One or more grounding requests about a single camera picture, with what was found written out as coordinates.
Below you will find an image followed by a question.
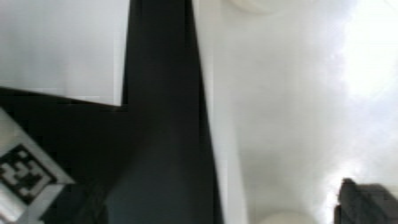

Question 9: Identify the white leg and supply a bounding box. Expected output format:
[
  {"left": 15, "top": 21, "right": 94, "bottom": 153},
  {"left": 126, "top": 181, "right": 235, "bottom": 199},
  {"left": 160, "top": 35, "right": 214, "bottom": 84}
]
[{"left": 0, "top": 108, "right": 75, "bottom": 224}]

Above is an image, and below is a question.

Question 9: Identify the white square tabletop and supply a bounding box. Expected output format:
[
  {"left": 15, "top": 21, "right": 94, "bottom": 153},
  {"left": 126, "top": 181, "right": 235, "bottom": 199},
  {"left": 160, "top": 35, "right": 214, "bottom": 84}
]
[{"left": 194, "top": 0, "right": 398, "bottom": 224}]

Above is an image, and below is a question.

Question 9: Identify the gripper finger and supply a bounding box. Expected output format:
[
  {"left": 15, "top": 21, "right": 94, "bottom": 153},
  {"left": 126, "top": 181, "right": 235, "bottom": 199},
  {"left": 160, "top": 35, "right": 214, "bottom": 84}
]
[{"left": 334, "top": 178, "right": 398, "bottom": 224}]

